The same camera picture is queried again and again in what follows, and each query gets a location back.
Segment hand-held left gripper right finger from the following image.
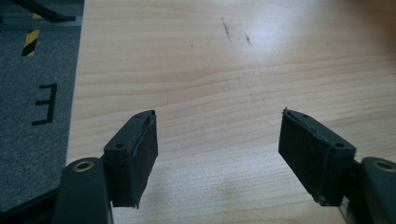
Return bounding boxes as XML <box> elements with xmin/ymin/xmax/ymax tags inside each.
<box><xmin>277</xmin><ymin>107</ymin><xmax>358</xmax><ymax>207</ymax></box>

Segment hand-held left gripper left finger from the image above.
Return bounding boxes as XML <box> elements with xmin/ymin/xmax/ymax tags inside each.
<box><xmin>101</xmin><ymin>109</ymin><xmax>159</xmax><ymax>209</ymax></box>

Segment black metal stand leg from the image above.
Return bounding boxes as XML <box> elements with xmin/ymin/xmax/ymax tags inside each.
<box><xmin>10</xmin><ymin>0</ymin><xmax>77</xmax><ymax>23</ymax></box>

